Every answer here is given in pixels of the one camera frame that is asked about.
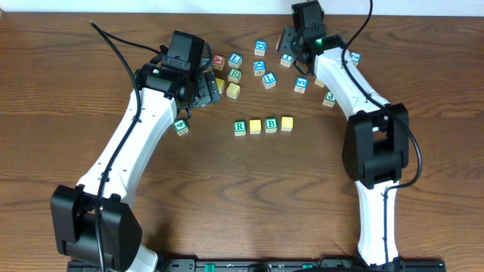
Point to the red A block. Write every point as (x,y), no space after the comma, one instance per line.
(218,62)

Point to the green B block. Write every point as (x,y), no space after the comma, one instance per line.
(271,125)

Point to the green J block right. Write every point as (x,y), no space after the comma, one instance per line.
(329,99)

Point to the green 4 block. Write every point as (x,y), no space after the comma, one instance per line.
(181,127)

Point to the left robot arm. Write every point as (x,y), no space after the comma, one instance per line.
(93,222)

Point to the red I block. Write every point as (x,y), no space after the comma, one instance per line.
(278,44)

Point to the blue 2 block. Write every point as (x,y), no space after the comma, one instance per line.
(355,57)

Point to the blue D block lower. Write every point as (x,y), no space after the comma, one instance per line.
(259,67)

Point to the blue L block upper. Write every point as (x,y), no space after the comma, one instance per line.
(235,60)

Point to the blue 5 block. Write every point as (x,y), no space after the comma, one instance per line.
(301,85)

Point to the blue d block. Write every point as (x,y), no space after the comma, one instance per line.
(259,67)
(260,48)

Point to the yellow O block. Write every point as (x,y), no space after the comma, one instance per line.
(255,126)

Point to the blue D block upper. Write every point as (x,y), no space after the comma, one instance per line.
(260,48)

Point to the green N block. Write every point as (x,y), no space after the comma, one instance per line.
(319,83)

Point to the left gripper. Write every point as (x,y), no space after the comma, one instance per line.
(211,88)

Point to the green r block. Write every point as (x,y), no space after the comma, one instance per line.
(234,75)
(240,128)

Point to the blue T block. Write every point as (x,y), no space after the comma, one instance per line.
(286,60)

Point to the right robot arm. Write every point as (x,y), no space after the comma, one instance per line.
(375,148)

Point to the blue L block lower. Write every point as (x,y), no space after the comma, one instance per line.
(269,80)

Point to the blue P block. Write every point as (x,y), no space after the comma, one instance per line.
(205,61)

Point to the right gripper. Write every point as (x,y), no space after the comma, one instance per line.
(288,32)

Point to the blue l block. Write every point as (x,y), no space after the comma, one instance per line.
(269,80)
(235,60)

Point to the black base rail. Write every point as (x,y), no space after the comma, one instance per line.
(325,264)

